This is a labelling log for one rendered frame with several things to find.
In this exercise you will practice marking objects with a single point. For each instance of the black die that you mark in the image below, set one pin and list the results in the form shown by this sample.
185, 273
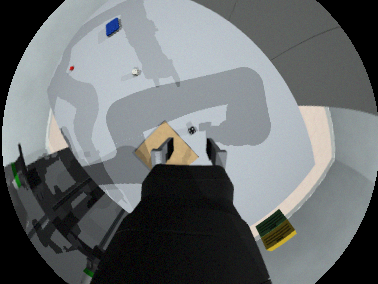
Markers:
191, 130

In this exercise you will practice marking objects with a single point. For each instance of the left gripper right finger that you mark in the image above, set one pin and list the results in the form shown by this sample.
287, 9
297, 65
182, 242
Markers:
215, 154

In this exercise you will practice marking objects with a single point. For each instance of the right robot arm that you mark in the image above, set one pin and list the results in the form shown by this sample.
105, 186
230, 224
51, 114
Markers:
86, 277

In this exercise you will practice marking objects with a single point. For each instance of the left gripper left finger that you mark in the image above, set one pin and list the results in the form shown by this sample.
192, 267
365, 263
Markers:
163, 153

